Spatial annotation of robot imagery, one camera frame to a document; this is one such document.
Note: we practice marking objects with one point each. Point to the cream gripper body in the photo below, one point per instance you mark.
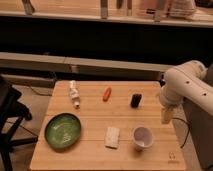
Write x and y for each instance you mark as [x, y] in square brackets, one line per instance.
[166, 115]

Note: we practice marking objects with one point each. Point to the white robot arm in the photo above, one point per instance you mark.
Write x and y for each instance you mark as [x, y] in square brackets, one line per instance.
[185, 81]

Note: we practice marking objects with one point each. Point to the white paper cup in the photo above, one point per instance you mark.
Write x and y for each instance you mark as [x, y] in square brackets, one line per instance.
[142, 138]

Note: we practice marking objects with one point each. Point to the white sponge block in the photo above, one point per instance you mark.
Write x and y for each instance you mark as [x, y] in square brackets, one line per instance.
[112, 137]

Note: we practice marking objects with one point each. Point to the orange carrot toy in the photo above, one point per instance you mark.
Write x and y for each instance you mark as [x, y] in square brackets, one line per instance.
[107, 94]

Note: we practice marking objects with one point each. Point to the green plate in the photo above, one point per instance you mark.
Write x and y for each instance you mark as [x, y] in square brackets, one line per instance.
[62, 131]

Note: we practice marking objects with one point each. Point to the black chair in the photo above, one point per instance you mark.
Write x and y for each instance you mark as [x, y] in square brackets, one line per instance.
[10, 107]

